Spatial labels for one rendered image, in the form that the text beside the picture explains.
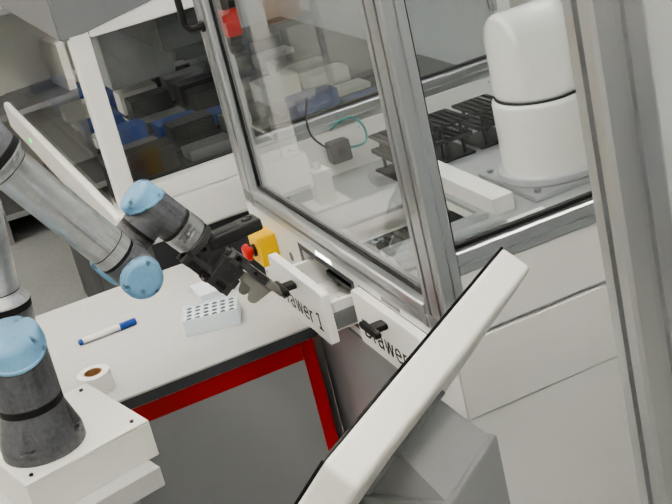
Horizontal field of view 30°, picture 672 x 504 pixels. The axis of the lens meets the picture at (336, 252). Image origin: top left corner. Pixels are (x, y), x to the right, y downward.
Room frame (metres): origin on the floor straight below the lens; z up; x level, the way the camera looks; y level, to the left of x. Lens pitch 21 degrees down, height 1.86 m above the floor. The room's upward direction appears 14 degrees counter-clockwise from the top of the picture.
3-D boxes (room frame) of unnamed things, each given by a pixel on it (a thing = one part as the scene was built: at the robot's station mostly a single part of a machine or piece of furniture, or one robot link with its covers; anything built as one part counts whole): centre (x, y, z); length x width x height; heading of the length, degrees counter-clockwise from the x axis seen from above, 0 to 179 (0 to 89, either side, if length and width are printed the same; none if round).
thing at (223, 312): (2.55, 0.30, 0.78); 0.12 x 0.08 x 0.04; 90
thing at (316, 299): (2.31, 0.09, 0.87); 0.29 x 0.02 x 0.11; 18
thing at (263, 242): (2.64, 0.16, 0.88); 0.07 x 0.05 x 0.07; 18
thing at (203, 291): (2.74, 0.28, 0.77); 0.13 x 0.09 x 0.02; 109
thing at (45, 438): (2.02, 0.59, 0.89); 0.15 x 0.15 x 0.10
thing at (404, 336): (2.03, -0.06, 0.87); 0.29 x 0.02 x 0.11; 18
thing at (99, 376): (2.36, 0.54, 0.78); 0.07 x 0.07 x 0.04
